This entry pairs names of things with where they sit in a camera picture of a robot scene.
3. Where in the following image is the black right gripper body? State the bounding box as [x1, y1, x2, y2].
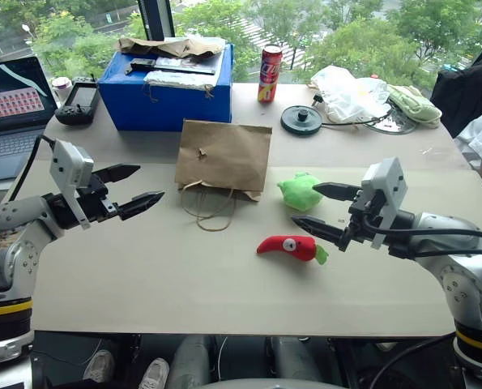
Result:
[347, 188, 386, 244]

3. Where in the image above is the open laptop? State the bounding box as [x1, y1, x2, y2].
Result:
[0, 56, 60, 184]

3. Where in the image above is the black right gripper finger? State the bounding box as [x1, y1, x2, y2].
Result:
[312, 182, 362, 203]
[290, 215, 350, 253]

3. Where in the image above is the black window frame pillar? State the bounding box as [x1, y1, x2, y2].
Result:
[136, 0, 177, 42]

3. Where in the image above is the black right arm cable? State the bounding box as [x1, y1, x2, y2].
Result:
[361, 214, 482, 260]

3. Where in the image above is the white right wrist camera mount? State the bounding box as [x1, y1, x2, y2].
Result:
[360, 156, 409, 250]

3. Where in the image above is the red drink can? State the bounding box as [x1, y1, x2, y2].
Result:
[257, 44, 284, 105]

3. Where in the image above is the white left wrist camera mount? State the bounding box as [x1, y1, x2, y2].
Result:
[49, 139, 95, 231]

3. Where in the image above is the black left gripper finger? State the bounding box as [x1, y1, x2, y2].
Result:
[117, 190, 167, 222]
[92, 164, 142, 184]

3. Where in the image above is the blue box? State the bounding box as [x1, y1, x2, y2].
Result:
[97, 43, 235, 132]

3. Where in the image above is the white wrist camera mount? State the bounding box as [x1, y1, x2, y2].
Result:
[49, 139, 95, 231]
[360, 156, 409, 250]

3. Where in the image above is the grey sneaker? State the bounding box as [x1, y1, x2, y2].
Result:
[138, 357, 171, 389]
[82, 348, 117, 384]

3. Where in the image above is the black round kettle base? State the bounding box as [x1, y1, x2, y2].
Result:
[279, 104, 324, 136]

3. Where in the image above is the crumpled brown paper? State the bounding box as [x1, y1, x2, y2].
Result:
[114, 36, 226, 59]

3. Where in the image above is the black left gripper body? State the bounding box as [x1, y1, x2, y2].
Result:
[76, 173, 122, 224]

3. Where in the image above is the black kettle base cord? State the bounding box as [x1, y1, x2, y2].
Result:
[312, 93, 389, 132]

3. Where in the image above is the white cup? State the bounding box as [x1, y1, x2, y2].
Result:
[50, 76, 75, 103]

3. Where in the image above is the round glass lid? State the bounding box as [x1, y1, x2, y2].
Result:
[363, 105, 418, 135]

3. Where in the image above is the black handheld controller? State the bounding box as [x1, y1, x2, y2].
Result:
[54, 75, 101, 126]

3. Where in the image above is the green plush toy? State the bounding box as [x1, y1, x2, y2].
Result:
[276, 171, 325, 212]

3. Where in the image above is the black flat device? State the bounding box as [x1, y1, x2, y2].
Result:
[123, 58, 217, 77]

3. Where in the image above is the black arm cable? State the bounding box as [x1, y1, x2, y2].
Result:
[8, 134, 58, 203]
[361, 214, 482, 260]

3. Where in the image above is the brown paper bag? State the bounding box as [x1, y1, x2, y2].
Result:
[173, 118, 274, 233]

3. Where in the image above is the white plastic bag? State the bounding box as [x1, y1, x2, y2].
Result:
[309, 65, 392, 124]

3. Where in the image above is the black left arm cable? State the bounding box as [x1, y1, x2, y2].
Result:
[8, 134, 58, 203]

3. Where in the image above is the black cable under table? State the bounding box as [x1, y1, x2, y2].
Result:
[360, 335, 457, 389]

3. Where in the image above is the red chili plush toy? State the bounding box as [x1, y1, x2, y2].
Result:
[256, 234, 330, 267]

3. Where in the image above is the person in white shirt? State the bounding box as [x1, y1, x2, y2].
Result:
[454, 100, 482, 204]

